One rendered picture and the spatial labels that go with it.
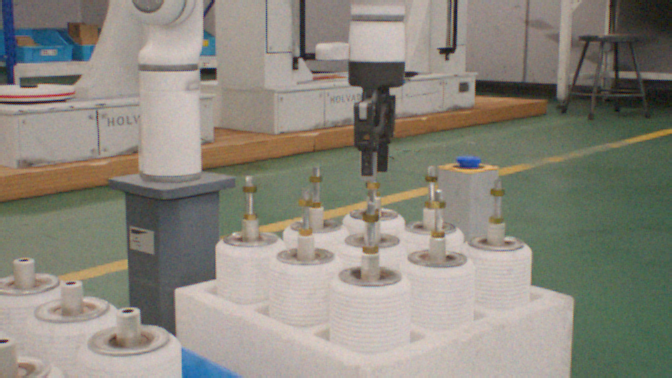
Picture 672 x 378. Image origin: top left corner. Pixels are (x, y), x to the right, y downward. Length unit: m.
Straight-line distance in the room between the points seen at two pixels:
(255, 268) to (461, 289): 0.28
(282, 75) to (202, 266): 2.38
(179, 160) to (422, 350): 0.54
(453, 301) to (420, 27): 3.63
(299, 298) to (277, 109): 2.58
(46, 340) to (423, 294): 0.44
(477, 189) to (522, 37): 5.27
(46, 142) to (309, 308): 2.00
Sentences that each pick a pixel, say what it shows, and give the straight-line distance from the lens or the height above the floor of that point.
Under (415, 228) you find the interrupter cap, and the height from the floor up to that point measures 0.25.
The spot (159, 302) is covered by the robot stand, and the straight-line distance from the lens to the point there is 1.42.
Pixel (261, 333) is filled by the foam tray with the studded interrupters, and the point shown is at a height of 0.17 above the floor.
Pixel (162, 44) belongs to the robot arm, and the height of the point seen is 0.51.
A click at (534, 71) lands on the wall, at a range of 6.63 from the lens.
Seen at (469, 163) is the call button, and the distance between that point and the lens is 1.44.
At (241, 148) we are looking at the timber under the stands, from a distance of 3.42.
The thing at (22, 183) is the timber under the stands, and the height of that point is 0.05.
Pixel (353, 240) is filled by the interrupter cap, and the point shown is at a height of 0.25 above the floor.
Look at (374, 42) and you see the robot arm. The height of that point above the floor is 0.52.
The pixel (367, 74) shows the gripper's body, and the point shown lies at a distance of 1.15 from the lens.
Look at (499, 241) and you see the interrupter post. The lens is 1.21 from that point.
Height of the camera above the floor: 0.55
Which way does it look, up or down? 11 degrees down
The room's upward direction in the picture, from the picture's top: straight up
